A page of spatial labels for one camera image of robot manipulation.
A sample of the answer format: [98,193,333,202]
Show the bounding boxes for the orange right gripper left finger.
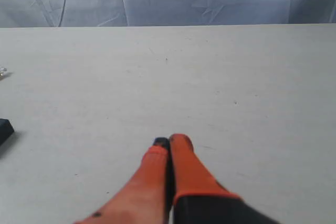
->
[77,137,170,223]

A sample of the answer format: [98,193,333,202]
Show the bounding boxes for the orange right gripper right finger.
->
[170,134,276,223]

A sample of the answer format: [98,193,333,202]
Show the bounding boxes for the small black box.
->
[0,119,15,145]

